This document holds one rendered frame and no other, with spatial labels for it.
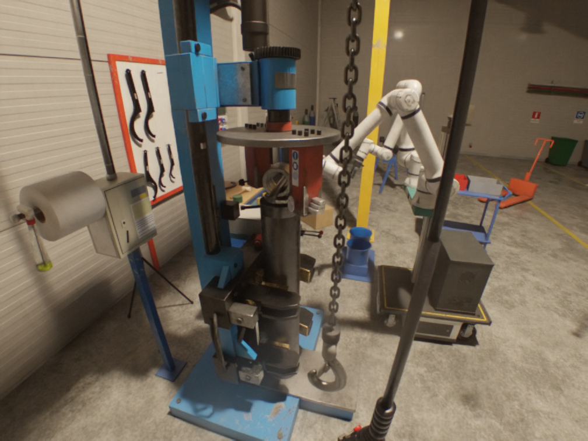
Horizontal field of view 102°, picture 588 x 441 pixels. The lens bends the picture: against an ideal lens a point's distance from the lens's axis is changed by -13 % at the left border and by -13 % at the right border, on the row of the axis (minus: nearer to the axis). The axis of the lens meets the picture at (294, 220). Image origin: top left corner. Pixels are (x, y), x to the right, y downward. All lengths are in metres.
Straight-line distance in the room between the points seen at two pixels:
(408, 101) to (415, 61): 10.45
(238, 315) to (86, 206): 0.87
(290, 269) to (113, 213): 0.97
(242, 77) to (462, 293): 2.23
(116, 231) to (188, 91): 0.84
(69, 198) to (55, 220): 0.11
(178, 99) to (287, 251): 0.87
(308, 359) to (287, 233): 1.19
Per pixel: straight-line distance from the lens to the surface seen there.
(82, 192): 1.50
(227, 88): 1.35
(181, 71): 1.24
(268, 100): 1.27
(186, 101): 1.24
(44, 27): 2.95
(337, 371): 0.67
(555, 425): 2.81
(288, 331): 1.82
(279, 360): 1.81
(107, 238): 1.71
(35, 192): 1.49
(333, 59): 12.18
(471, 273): 2.50
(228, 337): 1.64
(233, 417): 2.12
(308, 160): 1.15
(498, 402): 2.69
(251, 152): 1.47
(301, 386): 2.16
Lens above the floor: 1.97
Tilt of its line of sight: 25 degrees down
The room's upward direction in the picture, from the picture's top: straight up
